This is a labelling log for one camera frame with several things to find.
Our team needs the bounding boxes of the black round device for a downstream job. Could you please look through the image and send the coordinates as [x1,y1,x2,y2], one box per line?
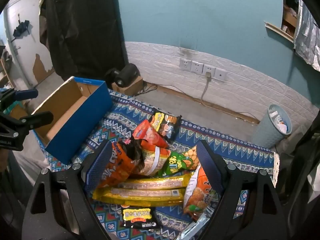
[104,64,140,88]

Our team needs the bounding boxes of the red-orange snack packet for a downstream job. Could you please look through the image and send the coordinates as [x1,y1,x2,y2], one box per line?
[132,119,168,148]

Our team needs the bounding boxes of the clear orange-striped snack packet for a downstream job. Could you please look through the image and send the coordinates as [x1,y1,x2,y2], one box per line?
[136,140,173,177]

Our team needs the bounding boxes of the small brown cardboard box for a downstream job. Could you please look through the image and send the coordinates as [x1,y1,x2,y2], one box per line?
[111,76,144,97]

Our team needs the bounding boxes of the long yellow biscuit packet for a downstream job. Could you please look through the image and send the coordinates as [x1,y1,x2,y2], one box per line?
[115,172,194,190]
[92,186,187,207]

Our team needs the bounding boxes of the green snack packet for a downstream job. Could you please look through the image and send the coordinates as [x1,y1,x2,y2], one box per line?
[157,148,201,178]

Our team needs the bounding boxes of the white wall socket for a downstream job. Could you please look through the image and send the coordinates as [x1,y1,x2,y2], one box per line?
[191,60,204,74]
[202,64,216,78]
[214,68,228,82]
[179,58,192,71]

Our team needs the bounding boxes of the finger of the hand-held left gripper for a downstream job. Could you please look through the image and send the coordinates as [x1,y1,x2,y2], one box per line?
[0,111,54,140]
[0,88,39,108]

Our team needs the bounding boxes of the blue cardboard box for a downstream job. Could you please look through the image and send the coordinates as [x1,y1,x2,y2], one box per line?
[31,77,113,165]

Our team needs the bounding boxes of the white door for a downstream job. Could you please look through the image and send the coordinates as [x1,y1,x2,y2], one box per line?
[4,0,58,86]

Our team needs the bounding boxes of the clear blue-edged packet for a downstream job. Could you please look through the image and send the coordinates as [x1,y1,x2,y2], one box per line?
[179,212,208,240]

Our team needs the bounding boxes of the black cable bundle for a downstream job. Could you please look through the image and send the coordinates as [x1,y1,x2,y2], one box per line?
[135,81,158,97]

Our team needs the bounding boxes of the orange and brown chips packet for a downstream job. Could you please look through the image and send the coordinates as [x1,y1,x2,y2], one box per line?
[96,140,145,189]

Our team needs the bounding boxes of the blue patterned blanket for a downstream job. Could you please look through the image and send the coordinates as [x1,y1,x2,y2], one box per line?
[34,89,280,240]

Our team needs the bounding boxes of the silver foil curtain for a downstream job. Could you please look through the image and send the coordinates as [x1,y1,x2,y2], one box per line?
[292,0,320,72]

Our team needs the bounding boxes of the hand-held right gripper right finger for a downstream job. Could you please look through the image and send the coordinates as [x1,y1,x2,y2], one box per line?
[196,140,288,240]

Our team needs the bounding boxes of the grey waste bin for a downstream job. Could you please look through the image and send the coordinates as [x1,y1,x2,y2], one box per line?
[251,104,293,149]

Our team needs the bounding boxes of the orange and white snack packet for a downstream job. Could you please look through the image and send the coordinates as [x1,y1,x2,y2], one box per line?
[183,164,220,222]

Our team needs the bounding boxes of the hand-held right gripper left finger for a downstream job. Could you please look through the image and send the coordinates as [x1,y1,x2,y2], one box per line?
[21,140,113,240]

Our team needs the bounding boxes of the grey plug cable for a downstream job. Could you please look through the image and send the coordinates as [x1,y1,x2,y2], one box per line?
[201,72,212,103]

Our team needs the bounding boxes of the black hanging cloth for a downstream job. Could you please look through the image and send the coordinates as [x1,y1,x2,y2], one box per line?
[39,0,129,80]

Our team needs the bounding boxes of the black door hook item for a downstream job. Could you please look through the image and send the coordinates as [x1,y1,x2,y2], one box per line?
[12,14,31,42]

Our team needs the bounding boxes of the small black snack packet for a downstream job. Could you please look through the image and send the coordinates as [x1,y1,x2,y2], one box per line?
[120,205,163,230]

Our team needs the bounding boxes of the wooden wall shelf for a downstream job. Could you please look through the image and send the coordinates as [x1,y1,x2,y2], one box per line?
[264,21,294,43]

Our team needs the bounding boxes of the black snack packet yellow label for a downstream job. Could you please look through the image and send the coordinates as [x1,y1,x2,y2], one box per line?
[150,109,182,144]

